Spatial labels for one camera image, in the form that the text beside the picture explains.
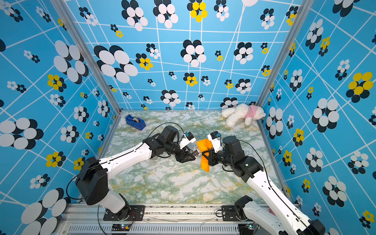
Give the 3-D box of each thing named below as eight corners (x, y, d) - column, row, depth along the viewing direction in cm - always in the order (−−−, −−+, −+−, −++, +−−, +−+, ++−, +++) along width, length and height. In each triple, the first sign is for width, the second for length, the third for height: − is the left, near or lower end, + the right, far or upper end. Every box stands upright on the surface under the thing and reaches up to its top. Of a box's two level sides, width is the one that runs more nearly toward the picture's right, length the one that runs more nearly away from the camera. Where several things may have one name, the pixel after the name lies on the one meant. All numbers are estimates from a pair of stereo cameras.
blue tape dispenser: (126, 124, 114) (123, 118, 108) (131, 119, 117) (128, 113, 111) (140, 131, 109) (138, 125, 104) (145, 125, 112) (143, 120, 107)
